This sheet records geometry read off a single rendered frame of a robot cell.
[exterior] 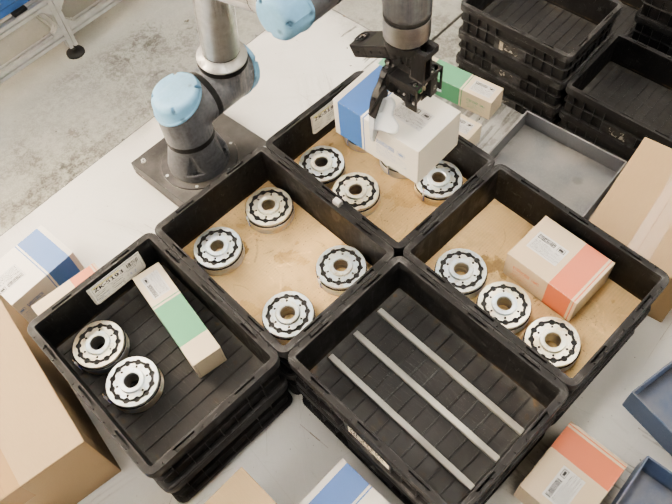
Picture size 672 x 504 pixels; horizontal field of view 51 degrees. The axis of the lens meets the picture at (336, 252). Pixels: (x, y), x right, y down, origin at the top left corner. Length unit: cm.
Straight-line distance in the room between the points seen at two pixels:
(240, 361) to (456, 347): 42
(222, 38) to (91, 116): 157
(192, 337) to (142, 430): 19
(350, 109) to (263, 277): 40
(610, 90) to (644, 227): 98
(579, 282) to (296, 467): 65
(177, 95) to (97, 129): 143
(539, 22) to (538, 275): 126
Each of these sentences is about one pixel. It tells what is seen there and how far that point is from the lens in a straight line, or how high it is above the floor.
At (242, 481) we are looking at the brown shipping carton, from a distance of 129.
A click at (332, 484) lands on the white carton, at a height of 79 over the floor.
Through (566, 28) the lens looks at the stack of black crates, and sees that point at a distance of 248.
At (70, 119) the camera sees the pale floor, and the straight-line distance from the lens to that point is 312.
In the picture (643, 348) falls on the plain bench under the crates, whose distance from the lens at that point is 160.
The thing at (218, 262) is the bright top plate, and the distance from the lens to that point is 148.
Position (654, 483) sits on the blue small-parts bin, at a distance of 151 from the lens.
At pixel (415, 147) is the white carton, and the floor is 114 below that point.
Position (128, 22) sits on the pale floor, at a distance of 346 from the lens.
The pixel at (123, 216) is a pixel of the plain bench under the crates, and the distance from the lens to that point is 181.
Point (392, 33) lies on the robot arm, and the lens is 113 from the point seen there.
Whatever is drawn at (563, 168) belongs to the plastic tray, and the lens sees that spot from 181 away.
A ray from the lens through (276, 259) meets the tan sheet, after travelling 149.
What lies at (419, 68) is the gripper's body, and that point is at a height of 128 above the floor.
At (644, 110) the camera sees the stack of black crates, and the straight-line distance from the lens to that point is 244.
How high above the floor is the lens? 209
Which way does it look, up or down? 58 degrees down
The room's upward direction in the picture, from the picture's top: 8 degrees counter-clockwise
